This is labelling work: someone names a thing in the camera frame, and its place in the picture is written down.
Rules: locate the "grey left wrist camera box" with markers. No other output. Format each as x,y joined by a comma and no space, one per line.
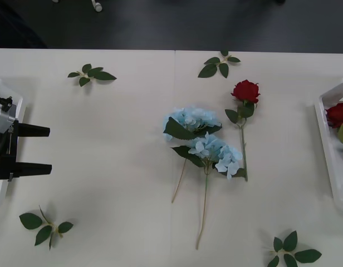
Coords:
3,116

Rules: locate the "pale blue flower green stem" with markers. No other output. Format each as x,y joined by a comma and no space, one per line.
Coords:
207,146
193,116

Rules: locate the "shallow white box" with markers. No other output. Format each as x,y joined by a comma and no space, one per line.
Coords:
19,105
327,144

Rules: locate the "loose green leaf twig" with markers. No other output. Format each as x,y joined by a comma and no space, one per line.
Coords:
209,71
29,221
100,75
289,240

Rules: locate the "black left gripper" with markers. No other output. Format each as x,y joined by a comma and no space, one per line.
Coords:
13,147

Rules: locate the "red rose with green stem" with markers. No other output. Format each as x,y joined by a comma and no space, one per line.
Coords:
245,90
338,112

